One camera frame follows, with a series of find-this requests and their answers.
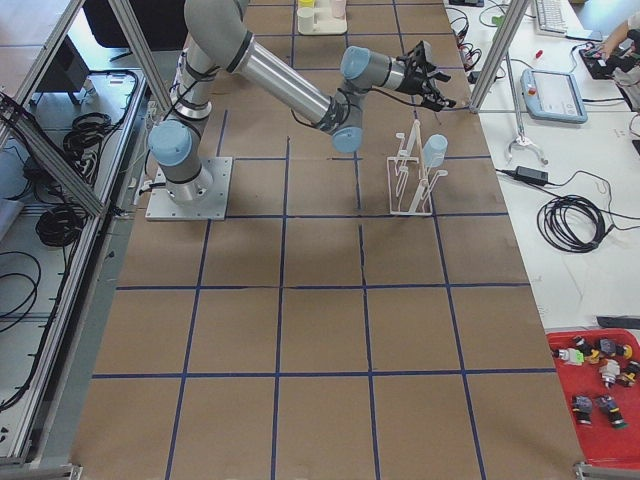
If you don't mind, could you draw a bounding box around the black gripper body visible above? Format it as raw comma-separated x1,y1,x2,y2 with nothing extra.
397,40,435,96

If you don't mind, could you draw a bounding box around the blue plastic cup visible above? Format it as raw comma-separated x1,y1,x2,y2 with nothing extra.
422,134,448,168

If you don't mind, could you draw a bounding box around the pale green plastic cup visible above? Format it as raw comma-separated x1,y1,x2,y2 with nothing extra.
297,7,315,35

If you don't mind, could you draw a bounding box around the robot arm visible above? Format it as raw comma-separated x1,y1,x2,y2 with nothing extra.
150,1,455,216

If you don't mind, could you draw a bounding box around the pink plastic cup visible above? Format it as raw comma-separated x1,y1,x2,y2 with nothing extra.
330,0,346,18

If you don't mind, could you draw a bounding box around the grey claw tool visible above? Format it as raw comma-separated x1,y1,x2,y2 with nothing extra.
505,52,548,166

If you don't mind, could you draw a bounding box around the black power adapter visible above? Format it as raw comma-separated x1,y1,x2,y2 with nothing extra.
514,166,549,186

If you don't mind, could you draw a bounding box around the teach pendant tablet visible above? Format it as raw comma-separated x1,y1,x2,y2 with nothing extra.
520,68,588,124

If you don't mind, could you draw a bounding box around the cream plastic tray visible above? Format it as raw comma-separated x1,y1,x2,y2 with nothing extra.
296,0,348,36

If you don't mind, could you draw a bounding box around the white keyboard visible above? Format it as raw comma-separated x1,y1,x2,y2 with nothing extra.
531,0,567,36

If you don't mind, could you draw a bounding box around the red parts tray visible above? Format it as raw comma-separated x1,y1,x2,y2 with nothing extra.
547,329,639,470

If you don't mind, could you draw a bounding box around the white wire cup rack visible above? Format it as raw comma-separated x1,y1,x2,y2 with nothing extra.
386,120,448,217

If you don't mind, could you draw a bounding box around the aluminium frame post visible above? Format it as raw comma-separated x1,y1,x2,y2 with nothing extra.
469,0,530,113

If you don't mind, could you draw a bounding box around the coiled black cable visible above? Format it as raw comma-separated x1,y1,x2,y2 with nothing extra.
537,169,640,255

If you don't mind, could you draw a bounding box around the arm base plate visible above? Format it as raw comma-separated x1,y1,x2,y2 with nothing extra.
146,157,233,221

